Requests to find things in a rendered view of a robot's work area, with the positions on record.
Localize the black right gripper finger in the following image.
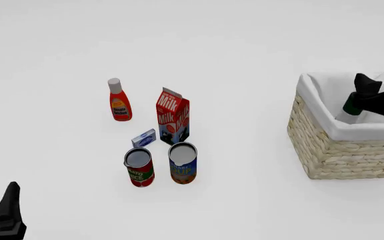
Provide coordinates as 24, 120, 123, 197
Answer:
353, 73, 383, 94

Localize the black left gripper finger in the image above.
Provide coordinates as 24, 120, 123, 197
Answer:
0, 181, 22, 226

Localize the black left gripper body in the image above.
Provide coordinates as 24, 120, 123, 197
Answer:
0, 220, 27, 240

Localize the white dressing bottle green cap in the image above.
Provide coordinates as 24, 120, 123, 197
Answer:
335, 96, 363, 124

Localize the white cloth basket liner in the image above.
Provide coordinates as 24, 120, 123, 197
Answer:
295, 71, 384, 142

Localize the woven wicker basket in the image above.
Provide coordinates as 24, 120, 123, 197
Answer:
287, 71, 384, 180

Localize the red tomato sauce can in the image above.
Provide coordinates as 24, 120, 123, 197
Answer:
123, 147, 155, 188

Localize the red ketchup bottle white cap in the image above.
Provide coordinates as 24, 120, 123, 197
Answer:
107, 77, 133, 122

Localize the small blue white box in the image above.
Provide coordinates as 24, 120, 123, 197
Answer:
131, 128, 157, 149

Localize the blue soup can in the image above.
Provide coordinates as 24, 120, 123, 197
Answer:
167, 141, 199, 185

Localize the red milk carton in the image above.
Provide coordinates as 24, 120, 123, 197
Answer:
155, 86, 191, 147

